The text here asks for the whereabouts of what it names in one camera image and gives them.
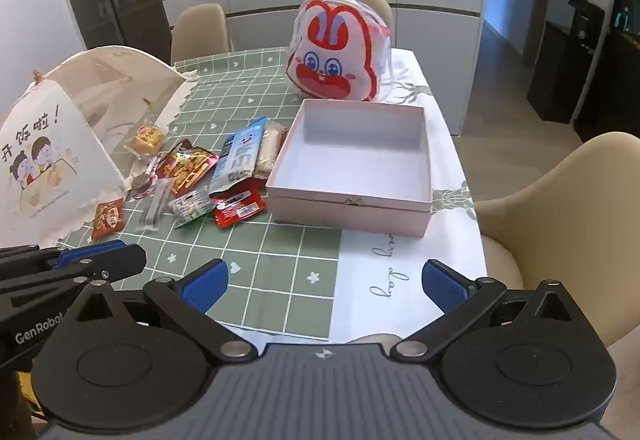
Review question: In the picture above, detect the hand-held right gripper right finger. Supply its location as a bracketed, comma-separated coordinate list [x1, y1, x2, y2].
[391, 258, 587, 364]

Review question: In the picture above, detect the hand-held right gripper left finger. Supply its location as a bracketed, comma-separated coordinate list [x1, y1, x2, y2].
[62, 258, 258, 364]

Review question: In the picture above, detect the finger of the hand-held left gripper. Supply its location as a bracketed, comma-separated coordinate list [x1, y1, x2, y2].
[0, 260, 109, 310]
[0, 241, 148, 279]

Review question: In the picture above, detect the small red cartoon packet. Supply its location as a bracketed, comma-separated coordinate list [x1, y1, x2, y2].
[91, 200, 125, 241]

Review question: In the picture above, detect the clear long snack packet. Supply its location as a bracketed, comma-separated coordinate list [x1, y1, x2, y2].
[135, 177, 172, 232]

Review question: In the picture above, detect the green white snack packet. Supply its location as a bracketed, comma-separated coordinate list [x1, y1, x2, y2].
[169, 187, 216, 224]

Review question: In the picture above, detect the dark round candy packet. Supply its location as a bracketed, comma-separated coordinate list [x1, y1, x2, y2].
[127, 171, 160, 199]

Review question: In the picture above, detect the pink cardboard box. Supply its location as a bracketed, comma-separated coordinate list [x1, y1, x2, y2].
[265, 99, 432, 237]

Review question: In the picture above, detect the red orange snack packet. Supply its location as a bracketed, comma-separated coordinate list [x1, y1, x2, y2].
[155, 139, 221, 196]

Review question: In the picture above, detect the yellow pastry packet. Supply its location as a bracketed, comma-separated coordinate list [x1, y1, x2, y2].
[124, 124, 166, 156]

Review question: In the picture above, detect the blue snack packet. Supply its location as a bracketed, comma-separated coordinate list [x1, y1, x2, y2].
[209, 117, 268, 195]

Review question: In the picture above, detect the beige wafer bar packet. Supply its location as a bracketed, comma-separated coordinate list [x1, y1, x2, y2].
[254, 121, 290, 180]

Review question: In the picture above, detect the green checked tablecloth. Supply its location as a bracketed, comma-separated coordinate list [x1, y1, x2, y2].
[50, 46, 490, 346]

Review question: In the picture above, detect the beige dining chair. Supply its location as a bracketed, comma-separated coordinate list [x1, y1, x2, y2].
[305, 0, 397, 48]
[472, 132, 640, 347]
[171, 4, 235, 67]

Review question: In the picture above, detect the red white rabbit bag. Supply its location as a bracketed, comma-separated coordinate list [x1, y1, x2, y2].
[286, 0, 396, 102]

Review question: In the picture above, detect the black water dispenser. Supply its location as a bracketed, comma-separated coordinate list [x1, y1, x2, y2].
[527, 0, 606, 124]

